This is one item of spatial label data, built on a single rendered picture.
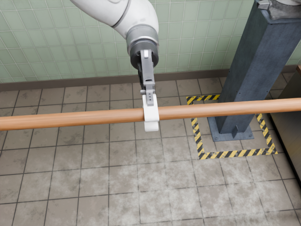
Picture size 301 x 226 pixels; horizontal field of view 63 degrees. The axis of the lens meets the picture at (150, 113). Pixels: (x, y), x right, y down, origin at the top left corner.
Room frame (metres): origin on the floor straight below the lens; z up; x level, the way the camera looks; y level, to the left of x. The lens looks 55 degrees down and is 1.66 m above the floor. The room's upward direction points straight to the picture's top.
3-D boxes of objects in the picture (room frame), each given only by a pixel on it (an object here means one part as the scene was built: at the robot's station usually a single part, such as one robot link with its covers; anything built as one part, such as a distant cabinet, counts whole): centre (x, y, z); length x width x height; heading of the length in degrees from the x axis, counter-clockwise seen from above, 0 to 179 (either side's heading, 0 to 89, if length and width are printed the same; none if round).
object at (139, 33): (0.55, 0.02, 1.21); 0.09 x 0.06 x 0.09; 95
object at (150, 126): (0.32, 0.00, 1.19); 0.07 x 0.03 x 0.01; 5
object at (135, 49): (0.47, 0.01, 1.21); 0.09 x 0.07 x 0.08; 5
